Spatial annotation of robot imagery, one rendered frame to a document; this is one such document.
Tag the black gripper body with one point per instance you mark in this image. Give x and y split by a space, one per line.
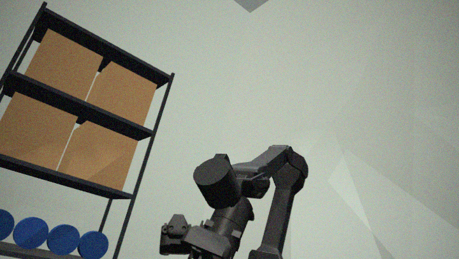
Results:
219 239

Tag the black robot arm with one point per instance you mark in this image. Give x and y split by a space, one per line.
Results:
226 187

